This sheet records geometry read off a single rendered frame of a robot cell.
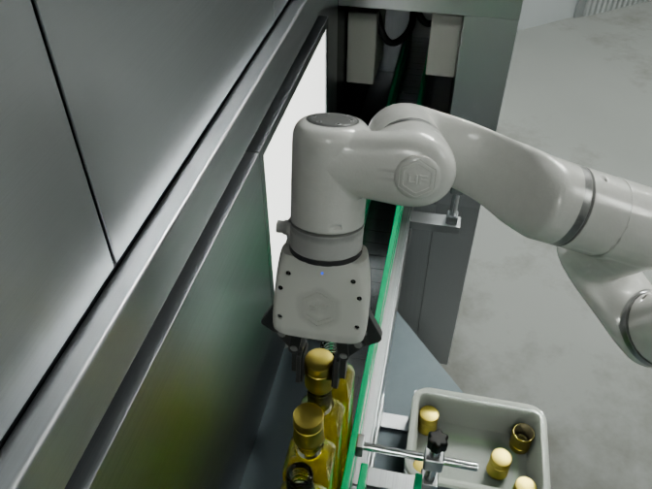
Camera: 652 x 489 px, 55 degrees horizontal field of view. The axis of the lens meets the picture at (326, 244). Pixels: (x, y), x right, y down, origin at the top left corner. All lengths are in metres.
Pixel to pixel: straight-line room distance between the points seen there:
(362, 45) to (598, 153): 2.05
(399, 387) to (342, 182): 0.72
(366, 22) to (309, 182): 1.01
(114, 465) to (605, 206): 0.49
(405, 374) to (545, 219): 0.69
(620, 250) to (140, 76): 0.48
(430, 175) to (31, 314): 0.34
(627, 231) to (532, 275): 1.96
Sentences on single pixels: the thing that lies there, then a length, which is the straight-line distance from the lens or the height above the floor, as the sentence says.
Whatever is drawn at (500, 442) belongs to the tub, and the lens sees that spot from 1.19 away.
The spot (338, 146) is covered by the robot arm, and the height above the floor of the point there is 1.45.
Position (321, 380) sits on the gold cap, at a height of 1.17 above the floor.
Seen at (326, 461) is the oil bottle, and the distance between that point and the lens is 0.77.
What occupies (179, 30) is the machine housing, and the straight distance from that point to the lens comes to 0.63.
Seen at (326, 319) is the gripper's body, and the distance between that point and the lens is 0.66.
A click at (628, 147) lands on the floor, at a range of 3.54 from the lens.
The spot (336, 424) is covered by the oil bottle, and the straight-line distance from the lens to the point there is 0.80.
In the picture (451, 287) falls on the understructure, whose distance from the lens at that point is 1.86.
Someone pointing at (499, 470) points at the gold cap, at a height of 0.80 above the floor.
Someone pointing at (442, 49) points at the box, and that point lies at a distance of 1.55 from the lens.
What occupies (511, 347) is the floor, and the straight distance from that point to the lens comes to 2.35.
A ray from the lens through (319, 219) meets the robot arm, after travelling 0.60.
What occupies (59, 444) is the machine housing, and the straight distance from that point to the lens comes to 0.49.
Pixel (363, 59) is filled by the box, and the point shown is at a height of 1.07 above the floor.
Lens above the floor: 1.76
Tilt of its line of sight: 42 degrees down
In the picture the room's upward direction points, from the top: straight up
